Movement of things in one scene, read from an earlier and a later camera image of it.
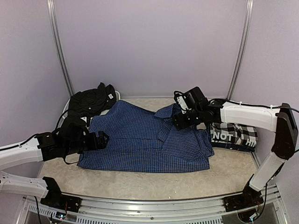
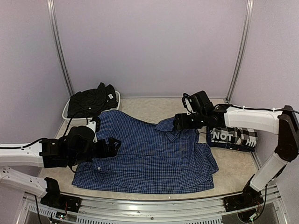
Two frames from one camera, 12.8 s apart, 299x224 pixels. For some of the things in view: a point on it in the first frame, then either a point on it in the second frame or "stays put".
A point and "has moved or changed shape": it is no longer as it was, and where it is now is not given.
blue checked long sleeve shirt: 140,140 has moved or changed shape
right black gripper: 178,121 stays put
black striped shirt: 86,103 stays put
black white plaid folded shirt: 238,136 stays put
